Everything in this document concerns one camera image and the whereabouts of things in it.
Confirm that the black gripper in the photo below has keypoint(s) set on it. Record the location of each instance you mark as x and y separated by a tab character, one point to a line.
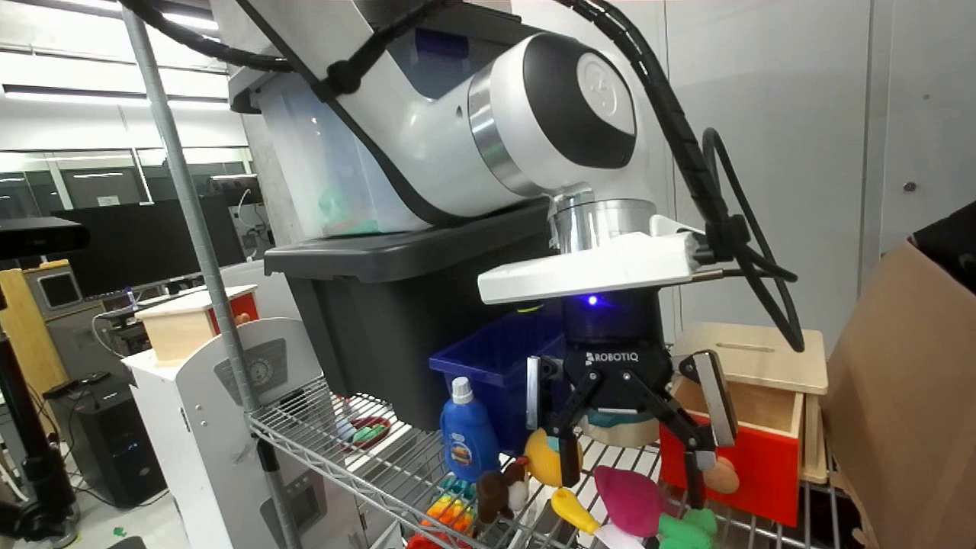
618	360

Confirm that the purple plushy with green leaves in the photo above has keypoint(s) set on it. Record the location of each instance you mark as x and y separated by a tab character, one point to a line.
637	515

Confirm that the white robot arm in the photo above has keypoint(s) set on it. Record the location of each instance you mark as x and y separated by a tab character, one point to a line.
549	118

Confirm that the wooden box red drawer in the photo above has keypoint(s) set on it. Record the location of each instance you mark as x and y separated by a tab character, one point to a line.
770	390

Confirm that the white ceramic bowl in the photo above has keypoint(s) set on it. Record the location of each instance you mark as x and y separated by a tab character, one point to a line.
625	430

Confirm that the yellow toy ball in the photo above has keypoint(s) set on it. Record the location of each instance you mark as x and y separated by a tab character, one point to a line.
544	458

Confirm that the brown plush toy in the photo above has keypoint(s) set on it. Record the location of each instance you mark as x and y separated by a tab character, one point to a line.
502	494

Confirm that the blue plastic bin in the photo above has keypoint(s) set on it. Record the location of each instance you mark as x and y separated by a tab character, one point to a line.
494	360

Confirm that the blue lotion bottle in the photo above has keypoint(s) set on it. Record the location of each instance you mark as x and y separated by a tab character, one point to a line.
466	437

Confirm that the rainbow stacking toy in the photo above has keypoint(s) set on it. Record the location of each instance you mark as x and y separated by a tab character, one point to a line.
447	523

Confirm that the cardboard box with writing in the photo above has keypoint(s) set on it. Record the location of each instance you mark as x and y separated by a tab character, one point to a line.
901	402

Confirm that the large grey storage tote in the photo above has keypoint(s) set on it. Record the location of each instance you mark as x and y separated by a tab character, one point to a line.
377	305

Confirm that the clear plastic storage bin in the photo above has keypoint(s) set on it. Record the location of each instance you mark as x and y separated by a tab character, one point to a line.
327	176

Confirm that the yellow handled toy knife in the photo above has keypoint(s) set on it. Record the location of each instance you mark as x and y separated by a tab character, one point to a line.
565	504

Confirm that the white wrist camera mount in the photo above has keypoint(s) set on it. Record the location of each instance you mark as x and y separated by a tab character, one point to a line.
663	256

